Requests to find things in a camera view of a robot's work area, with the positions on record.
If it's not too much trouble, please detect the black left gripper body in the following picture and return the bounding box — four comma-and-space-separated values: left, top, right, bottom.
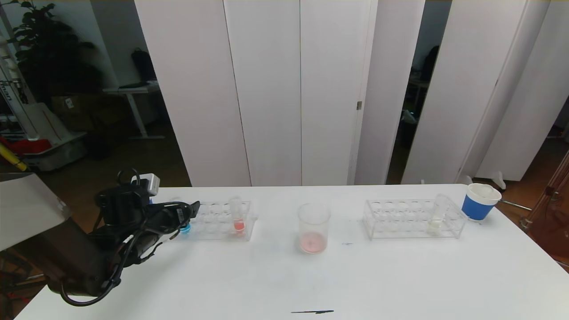
146, 202, 193, 233

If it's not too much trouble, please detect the clear plastic test tube rack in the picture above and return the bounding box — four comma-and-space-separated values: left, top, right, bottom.
171, 199, 258, 242
362, 198, 468, 240

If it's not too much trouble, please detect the clear glass beaker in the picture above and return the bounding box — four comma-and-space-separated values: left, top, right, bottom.
297, 203, 332, 255

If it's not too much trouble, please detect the test tube with yellow pigment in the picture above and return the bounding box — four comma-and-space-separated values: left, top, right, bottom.
427, 194, 450, 235

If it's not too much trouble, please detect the white desk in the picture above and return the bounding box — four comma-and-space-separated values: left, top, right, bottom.
103, 82, 166, 140

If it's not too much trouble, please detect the white machine base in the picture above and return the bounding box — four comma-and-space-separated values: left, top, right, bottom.
22, 102, 88, 172

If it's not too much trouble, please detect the brown cardboard box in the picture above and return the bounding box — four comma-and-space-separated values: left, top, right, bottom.
50, 93, 107, 117

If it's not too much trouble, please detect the black backpack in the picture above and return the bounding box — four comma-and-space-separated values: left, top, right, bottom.
131, 48, 157, 82

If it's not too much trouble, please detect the white folding screen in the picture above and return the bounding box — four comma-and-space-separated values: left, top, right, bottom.
135, 0, 425, 187
400, 0, 569, 185

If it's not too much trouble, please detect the red plastic object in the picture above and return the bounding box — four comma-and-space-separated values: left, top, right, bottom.
0, 137, 52, 156

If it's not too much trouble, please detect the yellow pole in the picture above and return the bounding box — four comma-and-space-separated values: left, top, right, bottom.
0, 142, 28, 172

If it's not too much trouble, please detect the dark green potted plant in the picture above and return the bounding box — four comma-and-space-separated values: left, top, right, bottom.
9, 0, 103, 105

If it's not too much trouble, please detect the white banner stand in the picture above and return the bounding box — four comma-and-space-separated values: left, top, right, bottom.
0, 36, 38, 140

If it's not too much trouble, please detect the blue white paper cup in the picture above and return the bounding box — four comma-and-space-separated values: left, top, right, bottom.
461, 183, 502, 222

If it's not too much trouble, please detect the white screen foot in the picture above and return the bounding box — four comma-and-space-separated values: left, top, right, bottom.
487, 172, 507, 192

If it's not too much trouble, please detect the brown metal stand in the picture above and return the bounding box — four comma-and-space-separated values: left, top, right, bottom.
520, 151, 569, 263

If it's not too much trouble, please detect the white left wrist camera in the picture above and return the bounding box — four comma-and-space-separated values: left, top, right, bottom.
131, 174, 160, 196

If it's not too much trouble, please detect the black left camera cable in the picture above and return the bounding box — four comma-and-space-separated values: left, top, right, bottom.
116, 168, 143, 187

